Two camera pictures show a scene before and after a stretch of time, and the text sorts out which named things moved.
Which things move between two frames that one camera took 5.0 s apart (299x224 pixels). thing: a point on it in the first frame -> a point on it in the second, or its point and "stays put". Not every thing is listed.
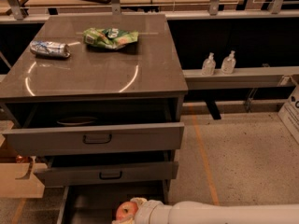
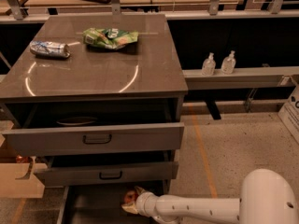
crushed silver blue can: (49, 49) stays put
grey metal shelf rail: (254, 77) stays put
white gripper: (144, 213) -> (145, 203)
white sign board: (289, 115) stays put
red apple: (125, 210) -> (131, 197)
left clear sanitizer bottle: (208, 67) stays put
